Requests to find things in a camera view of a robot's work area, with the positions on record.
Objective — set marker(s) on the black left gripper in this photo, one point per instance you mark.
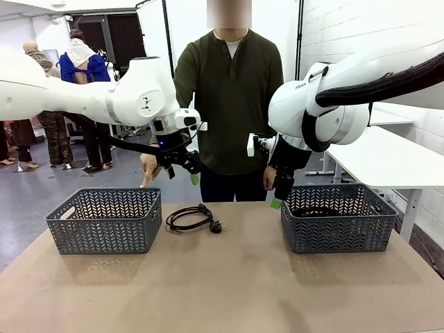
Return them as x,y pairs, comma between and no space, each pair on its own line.
173,152

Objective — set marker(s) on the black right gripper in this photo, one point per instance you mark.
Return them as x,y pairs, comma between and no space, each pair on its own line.
288,156

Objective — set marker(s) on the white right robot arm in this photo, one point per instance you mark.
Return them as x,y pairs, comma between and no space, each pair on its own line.
288,104

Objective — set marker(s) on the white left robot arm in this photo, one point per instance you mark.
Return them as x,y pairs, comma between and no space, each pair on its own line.
86,100

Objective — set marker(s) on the person's left hand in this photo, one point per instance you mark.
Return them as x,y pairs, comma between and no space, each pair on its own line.
270,178

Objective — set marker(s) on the person's right hand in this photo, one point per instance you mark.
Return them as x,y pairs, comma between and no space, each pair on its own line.
151,168

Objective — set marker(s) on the grey plastic lattice basket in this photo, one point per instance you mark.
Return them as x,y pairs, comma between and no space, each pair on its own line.
336,232
104,236

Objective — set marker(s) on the white desk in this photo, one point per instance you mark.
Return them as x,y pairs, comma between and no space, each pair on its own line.
381,166
392,118

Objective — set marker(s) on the person in green sweater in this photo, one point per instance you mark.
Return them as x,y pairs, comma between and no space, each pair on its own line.
232,86

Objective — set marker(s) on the white humanoid figure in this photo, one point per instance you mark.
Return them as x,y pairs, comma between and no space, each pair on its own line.
112,71

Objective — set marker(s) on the white backdrop panel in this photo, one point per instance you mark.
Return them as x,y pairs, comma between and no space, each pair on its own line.
152,34
189,21

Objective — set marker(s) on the black curtain partition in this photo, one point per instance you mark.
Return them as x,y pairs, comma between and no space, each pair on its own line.
128,38

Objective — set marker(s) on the mannequin with blue jacket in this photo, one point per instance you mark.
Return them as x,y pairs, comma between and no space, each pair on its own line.
71,69

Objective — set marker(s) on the background person in plaid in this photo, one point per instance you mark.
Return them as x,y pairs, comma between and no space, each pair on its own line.
22,133

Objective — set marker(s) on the mannequin with patterned scarf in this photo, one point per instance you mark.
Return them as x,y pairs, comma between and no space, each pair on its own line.
38,59

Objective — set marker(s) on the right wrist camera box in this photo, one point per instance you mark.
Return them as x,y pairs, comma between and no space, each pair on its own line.
250,145

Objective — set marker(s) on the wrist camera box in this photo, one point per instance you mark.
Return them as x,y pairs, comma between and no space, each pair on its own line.
250,145
185,119

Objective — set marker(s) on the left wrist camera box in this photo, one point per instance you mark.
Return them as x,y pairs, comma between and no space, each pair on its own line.
185,119

